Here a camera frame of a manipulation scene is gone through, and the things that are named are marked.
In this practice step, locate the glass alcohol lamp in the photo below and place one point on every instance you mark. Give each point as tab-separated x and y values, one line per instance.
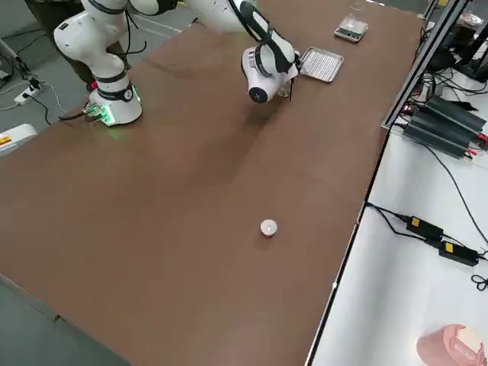
283	91

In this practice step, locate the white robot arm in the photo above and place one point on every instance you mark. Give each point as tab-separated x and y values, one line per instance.
95	49

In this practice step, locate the large glass beaker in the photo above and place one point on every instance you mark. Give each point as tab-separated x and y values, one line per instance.
356	9

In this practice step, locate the ribbed metal tray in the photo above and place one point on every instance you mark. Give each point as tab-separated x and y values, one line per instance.
320	65

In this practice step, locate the black adapter yellow label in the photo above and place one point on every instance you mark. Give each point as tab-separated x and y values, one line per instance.
423	226
457	251

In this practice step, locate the silver digital scale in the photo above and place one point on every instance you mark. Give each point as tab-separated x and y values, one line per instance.
350	32

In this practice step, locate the black power supply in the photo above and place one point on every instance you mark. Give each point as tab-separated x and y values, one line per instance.
438	133
461	114

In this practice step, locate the white power strip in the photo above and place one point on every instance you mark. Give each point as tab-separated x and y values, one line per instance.
28	95

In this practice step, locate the white control cabinet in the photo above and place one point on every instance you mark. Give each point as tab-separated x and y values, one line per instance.
15	139

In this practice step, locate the black monitor on stand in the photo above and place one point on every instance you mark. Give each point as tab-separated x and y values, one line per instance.
465	53

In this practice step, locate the pink plastic object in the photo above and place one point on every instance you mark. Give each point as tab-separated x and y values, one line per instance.
446	347

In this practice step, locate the aluminium frame post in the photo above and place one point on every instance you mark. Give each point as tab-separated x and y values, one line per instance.
423	65

